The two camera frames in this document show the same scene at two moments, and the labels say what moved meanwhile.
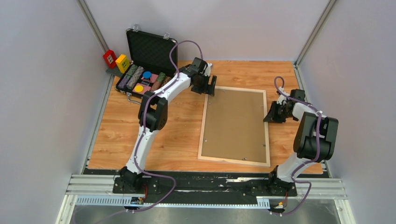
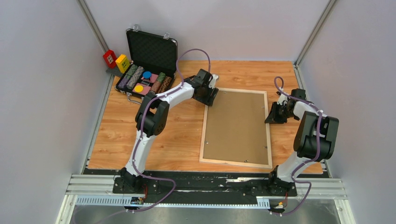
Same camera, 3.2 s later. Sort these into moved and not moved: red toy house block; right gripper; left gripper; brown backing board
Moved: left gripper
Not moved: red toy house block; right gripper; brown backing board
